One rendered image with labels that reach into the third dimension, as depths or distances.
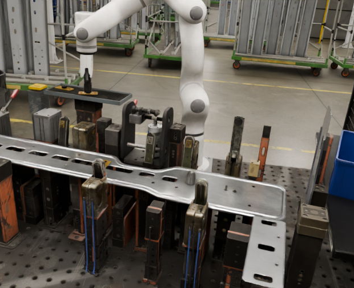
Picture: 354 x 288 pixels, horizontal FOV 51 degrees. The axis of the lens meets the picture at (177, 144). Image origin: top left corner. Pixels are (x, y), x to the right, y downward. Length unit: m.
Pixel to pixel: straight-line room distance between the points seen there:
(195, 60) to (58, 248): 0.95
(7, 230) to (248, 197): 0.89
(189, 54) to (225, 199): 0.69
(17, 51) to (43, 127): 4.06
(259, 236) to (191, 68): 0.85
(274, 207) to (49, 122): 0.95
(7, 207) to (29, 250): 0.18
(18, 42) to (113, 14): 4.10
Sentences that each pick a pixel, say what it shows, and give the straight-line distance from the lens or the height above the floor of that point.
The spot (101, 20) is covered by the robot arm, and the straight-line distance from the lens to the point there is 1.56.
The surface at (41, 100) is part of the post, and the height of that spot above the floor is 1.10.
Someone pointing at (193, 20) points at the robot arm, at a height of 1.51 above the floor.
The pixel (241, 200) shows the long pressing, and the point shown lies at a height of 1.00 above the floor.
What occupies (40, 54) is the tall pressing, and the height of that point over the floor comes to 0.60.
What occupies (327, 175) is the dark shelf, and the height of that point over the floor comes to 1.03.
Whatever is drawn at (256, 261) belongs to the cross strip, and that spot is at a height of 1.00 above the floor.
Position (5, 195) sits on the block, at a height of 0.90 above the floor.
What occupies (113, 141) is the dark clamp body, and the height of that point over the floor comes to 1.03.
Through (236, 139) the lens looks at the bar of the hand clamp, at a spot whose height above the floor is 1.13.
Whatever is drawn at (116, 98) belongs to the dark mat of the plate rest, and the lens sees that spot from 1.67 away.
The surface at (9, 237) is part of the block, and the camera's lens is 1.58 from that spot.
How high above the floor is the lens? 1.65
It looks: 24 degrees down
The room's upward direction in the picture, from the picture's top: 4 degrees clockwise
